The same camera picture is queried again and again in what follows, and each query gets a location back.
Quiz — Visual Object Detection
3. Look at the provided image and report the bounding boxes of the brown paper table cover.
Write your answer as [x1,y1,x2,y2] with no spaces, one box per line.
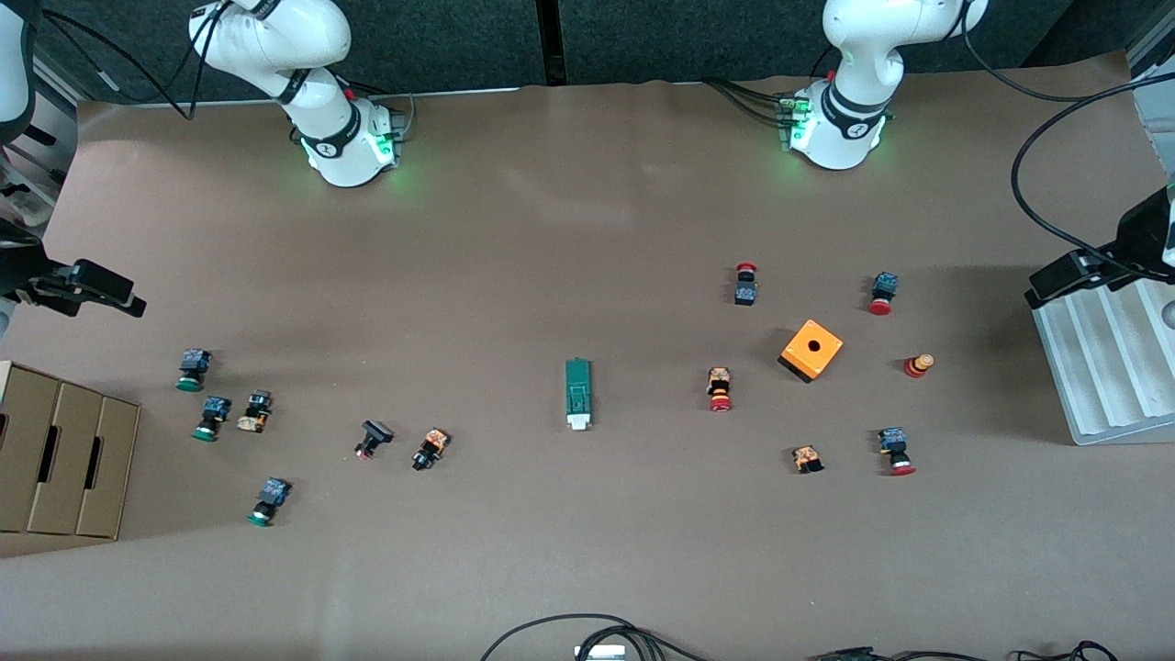
[0,50,1175,661]

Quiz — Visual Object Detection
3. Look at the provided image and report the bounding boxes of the green push button blue block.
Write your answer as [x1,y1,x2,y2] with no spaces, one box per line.
[192,396,232,443]
[247,477,293,528]
[176,349,212,393]

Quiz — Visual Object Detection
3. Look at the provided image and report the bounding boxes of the black left arm base cables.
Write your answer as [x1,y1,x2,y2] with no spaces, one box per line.
[705,78,792,129]

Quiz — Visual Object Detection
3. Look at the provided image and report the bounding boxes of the black looped cable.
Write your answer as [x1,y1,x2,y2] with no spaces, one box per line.
[479,613,712,661]

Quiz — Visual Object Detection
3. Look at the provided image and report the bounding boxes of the black cable bundle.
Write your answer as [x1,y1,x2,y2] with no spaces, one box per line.
[808,640,1121,661]

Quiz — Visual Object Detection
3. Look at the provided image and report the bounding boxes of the grey ridged tray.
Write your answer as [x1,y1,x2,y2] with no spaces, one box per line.
[1033,275,1175,446]

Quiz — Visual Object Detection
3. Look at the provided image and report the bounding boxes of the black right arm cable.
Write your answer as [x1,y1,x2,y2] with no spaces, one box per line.
[39,0,226,122]

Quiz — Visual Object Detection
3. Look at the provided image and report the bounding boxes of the brown cardboard box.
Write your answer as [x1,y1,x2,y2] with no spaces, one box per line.
[0,360,142,541]

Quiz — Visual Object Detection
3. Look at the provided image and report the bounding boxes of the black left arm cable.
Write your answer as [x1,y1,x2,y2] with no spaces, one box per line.
[955,0,1175,281]

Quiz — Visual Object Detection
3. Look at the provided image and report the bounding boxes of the orange button box with hole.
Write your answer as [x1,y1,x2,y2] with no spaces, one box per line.
[778,319,844,384]

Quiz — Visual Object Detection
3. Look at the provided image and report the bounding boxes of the black push button beige block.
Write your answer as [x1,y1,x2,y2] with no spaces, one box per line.
[236,389,274,433]

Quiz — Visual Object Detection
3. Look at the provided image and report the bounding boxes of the grey metal frame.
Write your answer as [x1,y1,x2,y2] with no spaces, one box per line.
[0,92,79,230]
[1125,0,1175,185]

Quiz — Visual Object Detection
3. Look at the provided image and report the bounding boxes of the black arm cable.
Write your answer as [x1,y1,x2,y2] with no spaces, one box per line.
[955,0,1175,281]
[39,0,226,122]

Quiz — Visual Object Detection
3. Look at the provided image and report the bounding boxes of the black vertical post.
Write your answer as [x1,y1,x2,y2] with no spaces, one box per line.
[537,0,567,88]

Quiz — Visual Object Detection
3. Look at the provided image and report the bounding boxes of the black push button orange block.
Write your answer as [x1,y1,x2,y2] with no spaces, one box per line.
[411,427,451,472]

